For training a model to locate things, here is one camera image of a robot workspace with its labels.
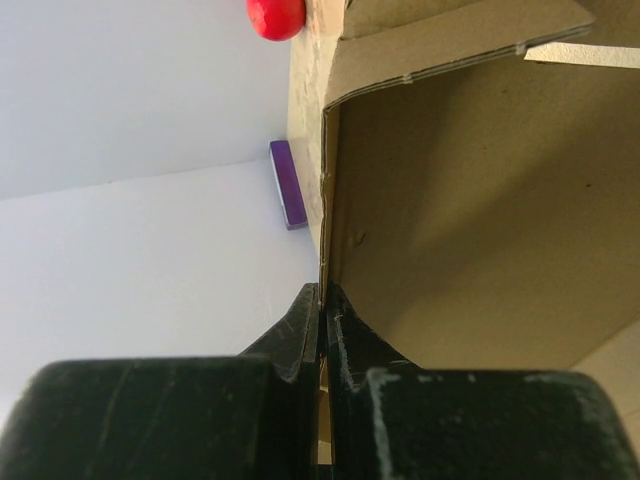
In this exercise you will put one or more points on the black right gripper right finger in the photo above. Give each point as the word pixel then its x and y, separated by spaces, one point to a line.
pixel 391 419

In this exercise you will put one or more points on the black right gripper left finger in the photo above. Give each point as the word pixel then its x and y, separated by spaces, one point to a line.
pixel 249 416

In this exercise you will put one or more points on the red apple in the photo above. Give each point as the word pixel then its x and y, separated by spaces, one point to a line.
pixel 276 20

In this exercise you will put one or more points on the purple rectangular box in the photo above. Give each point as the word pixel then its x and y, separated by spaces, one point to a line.
pixel 288 185

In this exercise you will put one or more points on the brown cardboard box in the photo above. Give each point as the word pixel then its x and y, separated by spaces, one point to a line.
pixel 476 189

